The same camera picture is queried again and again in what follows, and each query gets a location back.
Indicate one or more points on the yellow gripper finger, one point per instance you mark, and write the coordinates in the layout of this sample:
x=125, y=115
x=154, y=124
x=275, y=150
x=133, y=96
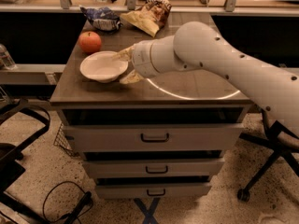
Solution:
x=132, y=77
x=124, y=55

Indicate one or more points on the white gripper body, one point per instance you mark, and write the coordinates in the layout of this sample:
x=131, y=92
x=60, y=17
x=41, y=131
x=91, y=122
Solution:
x=142, y=61

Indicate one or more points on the white paper bowl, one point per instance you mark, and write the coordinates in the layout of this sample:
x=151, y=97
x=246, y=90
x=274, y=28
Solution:
x=102, y=67

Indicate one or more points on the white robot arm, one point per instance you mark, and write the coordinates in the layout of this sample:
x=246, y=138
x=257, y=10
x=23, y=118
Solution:
x=196, y=46

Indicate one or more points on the red apple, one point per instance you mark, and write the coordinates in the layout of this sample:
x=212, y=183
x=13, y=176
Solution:
x=90, y=42

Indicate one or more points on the blue chip bag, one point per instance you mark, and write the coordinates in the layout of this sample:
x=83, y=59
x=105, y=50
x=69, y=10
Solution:
x=103, y=18

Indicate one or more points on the yellow brown chip bag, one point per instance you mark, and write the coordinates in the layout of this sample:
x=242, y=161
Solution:
x=151, y=17

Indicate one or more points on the grey drawer cabinet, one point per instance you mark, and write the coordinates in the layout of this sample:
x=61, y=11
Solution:
x=189, y=98

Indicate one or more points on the top drawer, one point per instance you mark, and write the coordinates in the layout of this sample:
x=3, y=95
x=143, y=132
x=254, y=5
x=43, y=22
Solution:
x=146, y=138

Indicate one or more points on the drawer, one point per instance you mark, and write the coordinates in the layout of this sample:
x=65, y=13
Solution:
x=152, y=168
x=146, y=138
x=152, y=190

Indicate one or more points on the bottom drawer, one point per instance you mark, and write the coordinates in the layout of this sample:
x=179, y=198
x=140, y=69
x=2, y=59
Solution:
x=152, y=190

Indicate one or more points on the clear plastic bottle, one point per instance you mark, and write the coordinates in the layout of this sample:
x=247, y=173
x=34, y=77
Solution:
x=6, y=59

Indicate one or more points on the middle drawer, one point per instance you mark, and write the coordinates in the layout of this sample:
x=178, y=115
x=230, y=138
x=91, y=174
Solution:
x=152, y=168

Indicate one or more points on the blue tape cross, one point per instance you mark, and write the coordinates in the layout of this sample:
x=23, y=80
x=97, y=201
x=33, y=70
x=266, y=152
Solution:
x=148, y=212

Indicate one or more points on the wire mesh basket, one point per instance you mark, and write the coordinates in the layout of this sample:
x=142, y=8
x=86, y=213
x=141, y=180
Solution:
x=62, y=143

